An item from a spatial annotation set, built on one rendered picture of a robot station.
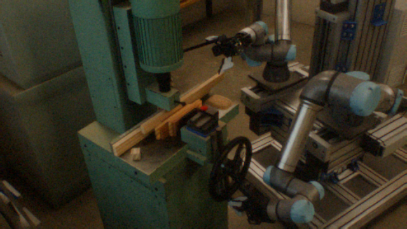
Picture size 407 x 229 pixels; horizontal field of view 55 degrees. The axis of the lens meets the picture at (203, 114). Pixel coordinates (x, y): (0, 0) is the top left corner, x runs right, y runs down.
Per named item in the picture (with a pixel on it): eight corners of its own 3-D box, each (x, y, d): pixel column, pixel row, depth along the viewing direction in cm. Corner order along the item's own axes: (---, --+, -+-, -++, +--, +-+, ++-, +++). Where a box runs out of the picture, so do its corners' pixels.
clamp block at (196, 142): (206, 158, 156) (205, 141, 151) (180, 145, 163) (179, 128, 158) (227, 140, 165) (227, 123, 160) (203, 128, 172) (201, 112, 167)
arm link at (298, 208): (318, 215, 132) (306, 229, 127) (292, 213, 140) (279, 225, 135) (312, 194, 131) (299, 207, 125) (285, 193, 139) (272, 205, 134)
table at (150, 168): (168, 198, 143) (166, 186, 140) (113, 165, 159) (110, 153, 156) (256, 119, 181) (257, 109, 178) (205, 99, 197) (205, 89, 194)
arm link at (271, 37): (289, 65, 207) (291, 42, 199) (263, 65, 208) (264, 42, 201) (287, 55, 217) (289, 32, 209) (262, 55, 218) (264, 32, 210)
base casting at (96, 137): (165, 200, 160) (163, 184, 155) (79, 146, 190) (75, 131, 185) (228, 144, 188) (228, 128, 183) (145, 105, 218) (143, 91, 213)
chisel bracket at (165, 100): (170, 114, 162) (168, 97, 157) (146, 104, 170) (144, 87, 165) (181, 106, 167) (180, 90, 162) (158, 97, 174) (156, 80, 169)
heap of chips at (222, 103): (224, 111, 177) (224, 106, 176) (203, 102, 184) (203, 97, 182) (235, 102, 183) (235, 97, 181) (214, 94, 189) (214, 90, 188)
